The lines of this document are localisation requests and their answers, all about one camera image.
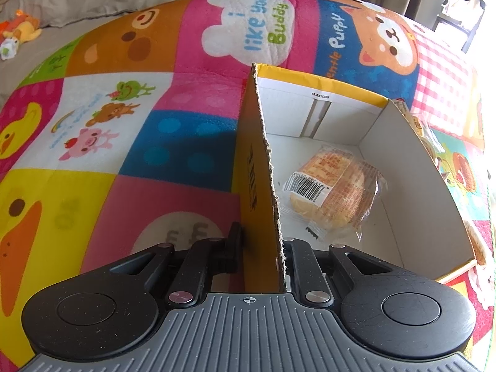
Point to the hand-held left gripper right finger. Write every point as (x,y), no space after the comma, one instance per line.
(299,257)

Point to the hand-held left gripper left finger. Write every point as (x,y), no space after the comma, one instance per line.
(232,250)

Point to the bread packet with barcode label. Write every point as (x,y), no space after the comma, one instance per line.
(333,186)

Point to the yellow cardboard box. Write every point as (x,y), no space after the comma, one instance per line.
(407,186)

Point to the colourful cartoon printed mat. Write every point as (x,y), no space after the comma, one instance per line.
(186,135)

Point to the small white toy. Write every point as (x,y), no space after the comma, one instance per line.
(7,49)

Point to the orange plush toy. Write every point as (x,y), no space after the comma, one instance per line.
(25,27)

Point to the dark furniture frame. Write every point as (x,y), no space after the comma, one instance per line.
(463,4)

